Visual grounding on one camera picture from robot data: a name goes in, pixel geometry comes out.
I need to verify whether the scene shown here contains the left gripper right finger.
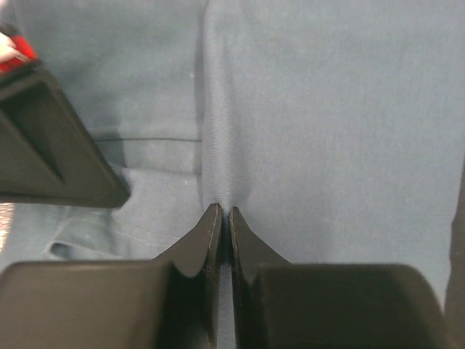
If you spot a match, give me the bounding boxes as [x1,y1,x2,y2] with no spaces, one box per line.
[230,208,450,348]

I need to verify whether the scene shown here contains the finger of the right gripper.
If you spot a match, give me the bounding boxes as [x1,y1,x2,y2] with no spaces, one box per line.
[1,63,129,209]

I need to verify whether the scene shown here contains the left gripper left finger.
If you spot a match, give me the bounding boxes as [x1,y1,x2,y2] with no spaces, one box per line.
[1,204,222,348]

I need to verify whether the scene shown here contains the blue-grey t shirt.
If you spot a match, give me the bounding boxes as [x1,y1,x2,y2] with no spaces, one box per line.
[1,1,464,348]

